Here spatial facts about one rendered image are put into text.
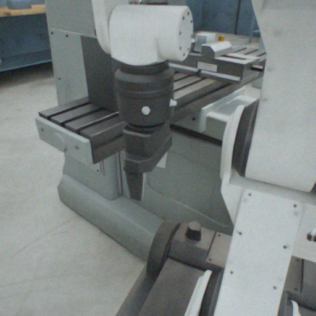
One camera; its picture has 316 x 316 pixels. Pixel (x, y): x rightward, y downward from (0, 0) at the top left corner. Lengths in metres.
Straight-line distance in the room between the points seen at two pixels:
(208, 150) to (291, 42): 0.78
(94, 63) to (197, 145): 0.53
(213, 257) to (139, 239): 0.71
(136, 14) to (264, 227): 0.41
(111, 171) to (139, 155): 1.12
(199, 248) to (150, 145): 0.48
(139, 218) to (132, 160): 1.10
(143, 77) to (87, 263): 1.34
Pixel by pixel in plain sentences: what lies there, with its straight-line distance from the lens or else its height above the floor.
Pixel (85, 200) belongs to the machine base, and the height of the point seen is 0.15.
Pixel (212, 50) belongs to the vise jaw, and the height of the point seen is 1.03.
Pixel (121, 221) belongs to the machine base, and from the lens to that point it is 1.59.
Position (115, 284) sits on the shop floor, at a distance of 1.55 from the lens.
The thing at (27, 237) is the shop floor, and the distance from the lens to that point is 1.88.
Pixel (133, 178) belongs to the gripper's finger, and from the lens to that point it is 0.47.
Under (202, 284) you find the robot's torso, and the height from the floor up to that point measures 0.74.
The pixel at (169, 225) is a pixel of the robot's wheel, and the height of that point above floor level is 0.60.
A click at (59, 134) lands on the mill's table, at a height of 0.92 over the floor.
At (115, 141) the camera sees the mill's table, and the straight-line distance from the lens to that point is 0.77.
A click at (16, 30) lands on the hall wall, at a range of 5.41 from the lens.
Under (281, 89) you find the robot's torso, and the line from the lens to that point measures 0.44.
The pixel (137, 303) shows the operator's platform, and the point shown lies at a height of 0.40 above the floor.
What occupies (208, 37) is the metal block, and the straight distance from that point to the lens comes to 1.19.
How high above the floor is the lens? 1.26
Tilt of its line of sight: 32 degrees down
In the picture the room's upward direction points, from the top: straight up
